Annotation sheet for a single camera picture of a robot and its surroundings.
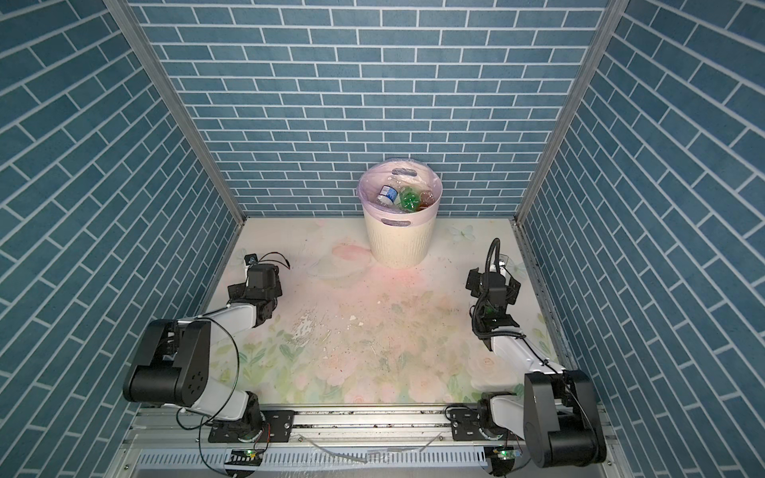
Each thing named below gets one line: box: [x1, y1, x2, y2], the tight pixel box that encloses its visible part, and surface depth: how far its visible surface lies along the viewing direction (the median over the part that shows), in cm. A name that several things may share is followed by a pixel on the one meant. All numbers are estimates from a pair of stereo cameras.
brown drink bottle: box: [418, 191, 436, 210], surface depth 98 cm
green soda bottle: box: [398, 185, 422, 214], surface depth 93 cm
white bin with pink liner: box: [356, 159, 444, 270], surface depth 98 cm
